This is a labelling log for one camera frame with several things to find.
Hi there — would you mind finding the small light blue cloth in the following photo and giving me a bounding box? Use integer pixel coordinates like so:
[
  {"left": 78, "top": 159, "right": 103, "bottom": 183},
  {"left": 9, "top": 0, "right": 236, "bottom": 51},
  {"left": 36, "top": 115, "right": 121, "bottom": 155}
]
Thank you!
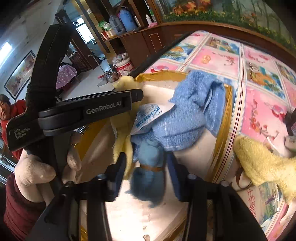
[{"left": 130, "top": 140, "right": 165, "bottom": 208}]

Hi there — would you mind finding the white blue wet wipe packet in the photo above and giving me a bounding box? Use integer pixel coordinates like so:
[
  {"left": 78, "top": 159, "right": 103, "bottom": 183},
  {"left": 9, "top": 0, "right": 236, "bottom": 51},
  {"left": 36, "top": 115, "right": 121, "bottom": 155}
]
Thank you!
[{"left": 130, "top": 102, "right": 175, "bottom": 136}]

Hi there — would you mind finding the colourful printed tablecloth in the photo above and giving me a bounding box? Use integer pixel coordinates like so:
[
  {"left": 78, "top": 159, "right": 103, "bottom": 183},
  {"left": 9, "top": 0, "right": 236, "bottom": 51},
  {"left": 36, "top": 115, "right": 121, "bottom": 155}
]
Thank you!
[{"left": 145, "top": 31, "right": 295, "bottom": 240}]

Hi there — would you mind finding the yellow fluffy towel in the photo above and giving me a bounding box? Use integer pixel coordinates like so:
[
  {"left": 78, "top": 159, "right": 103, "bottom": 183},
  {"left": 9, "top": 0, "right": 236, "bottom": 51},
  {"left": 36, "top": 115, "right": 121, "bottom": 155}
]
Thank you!
[{"left": 113, "top": 76, "right": 295, "bottom": 203}]

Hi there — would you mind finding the blue water jug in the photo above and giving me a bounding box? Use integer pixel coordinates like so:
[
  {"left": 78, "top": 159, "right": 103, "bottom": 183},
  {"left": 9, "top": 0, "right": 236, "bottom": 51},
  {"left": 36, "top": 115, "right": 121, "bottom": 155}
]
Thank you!
[{"left": 119, "top": 9, "right": 138, "bottom": 32}]

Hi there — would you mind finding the person in red jacket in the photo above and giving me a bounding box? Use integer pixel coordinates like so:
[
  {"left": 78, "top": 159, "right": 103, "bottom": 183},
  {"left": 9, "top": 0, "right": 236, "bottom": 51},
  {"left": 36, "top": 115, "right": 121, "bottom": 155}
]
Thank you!
[{"left": 0, "top": 94, "right": 26, "bottom": 146}]

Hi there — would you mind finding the framed wall painting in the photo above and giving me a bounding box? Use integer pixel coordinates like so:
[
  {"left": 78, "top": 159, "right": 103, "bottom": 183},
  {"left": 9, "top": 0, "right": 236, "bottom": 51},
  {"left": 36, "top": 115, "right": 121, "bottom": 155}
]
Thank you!
[{"left": 4, "top": 50, "right": 36, "bottom": 100}]

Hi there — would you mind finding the white gloved left hand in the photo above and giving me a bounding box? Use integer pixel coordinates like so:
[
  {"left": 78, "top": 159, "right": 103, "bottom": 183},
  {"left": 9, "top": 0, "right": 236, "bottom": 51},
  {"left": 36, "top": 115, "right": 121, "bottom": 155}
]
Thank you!
[{"left": 11, "top": 132, "right": 82, "bottom": 206}]

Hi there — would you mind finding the large blue towel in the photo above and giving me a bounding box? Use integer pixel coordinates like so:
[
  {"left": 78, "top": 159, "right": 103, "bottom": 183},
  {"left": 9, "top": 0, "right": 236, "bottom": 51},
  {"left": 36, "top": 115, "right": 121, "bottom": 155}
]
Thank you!
[{"left": 131, "top": 70, "right": 226, "bottom": 161}]

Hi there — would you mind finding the flower mural glass panel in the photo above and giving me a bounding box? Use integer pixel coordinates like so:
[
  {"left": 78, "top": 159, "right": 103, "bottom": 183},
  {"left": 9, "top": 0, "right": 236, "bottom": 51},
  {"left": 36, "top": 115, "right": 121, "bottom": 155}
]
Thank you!
[{"left": 154, "top": 0, "right": 295, "bottom": 52}]

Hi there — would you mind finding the black motor with shaft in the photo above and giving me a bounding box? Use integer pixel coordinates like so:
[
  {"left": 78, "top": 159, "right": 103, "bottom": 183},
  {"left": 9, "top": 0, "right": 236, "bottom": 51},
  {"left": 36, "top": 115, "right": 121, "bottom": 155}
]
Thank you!
[{"left": 283, "top": 109, "right": 296, "bottom": 136}]

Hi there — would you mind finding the white paint bucket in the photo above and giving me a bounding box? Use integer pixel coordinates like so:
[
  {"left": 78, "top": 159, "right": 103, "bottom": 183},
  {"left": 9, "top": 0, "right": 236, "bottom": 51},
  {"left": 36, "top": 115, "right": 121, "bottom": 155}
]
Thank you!
[{"left": 112, "top": 53, "right": 134, "bottom": 76}]

